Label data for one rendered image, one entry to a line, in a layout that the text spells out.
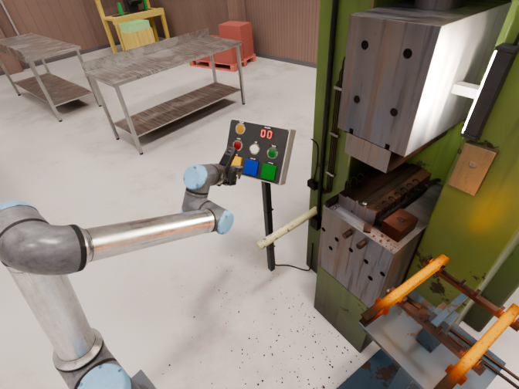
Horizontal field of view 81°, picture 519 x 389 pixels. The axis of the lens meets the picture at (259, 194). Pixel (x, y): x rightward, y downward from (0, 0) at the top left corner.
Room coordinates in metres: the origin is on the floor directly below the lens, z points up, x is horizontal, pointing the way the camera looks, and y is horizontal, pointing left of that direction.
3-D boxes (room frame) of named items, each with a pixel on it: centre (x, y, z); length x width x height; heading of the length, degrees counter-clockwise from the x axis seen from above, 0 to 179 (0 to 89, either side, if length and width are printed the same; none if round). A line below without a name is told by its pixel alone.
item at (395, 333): (0.48, -0.58, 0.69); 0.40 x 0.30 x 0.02; 31
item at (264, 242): (1.21, -0.15, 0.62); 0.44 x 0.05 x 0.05; 124
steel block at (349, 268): (1.05, -0.63, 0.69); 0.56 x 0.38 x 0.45; 124
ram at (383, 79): (1.05, -0.62, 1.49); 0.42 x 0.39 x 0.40; 124
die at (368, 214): (1.09, -0.59, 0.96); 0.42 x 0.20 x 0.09; 124
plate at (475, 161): (0.78, -0.70, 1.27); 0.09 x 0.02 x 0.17; 34
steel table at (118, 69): (4.06, 0.97, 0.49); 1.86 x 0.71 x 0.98; 134
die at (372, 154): (1.09, -0.59, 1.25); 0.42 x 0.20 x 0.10; 124
